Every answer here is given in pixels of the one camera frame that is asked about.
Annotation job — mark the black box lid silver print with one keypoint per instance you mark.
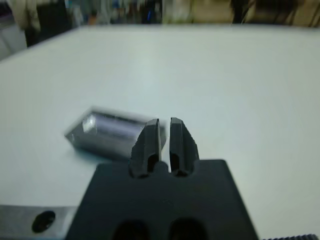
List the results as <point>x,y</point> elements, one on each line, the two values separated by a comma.
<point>110,135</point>

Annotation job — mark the person in dark clothes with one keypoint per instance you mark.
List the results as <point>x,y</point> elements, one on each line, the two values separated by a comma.
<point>47,20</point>

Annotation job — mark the wooden crate shelving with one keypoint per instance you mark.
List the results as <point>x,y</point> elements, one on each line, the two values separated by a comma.
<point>250,11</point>

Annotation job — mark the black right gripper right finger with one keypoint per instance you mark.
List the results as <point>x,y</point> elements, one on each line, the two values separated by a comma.
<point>182,145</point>

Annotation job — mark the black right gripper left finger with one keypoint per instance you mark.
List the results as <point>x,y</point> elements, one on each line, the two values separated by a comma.
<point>147,147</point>

